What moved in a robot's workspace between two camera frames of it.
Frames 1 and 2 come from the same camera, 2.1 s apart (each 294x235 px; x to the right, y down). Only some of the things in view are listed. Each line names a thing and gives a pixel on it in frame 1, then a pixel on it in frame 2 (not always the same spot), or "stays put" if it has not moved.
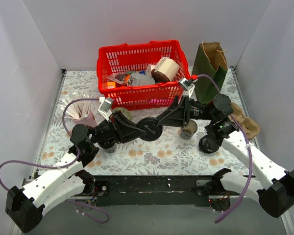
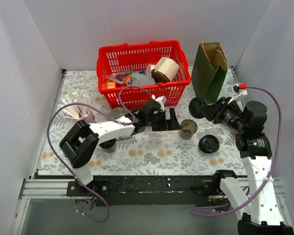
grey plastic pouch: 137,79 stays put
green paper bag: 210,61 stays put
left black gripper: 116,127 -> 163,121
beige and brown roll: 165,70 stays put
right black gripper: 185,111 -> 217,110
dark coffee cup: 187,131 stays put
